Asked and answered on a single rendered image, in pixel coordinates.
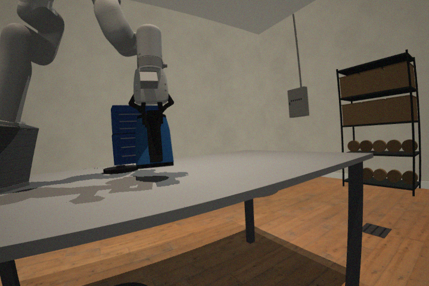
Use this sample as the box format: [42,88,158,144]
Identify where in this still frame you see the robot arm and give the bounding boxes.
[0,0,167,126]

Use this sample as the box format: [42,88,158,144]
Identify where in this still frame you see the black round disk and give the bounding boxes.
[103,165,137,174]

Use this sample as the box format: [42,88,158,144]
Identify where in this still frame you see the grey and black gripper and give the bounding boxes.
[128,65,174,127]

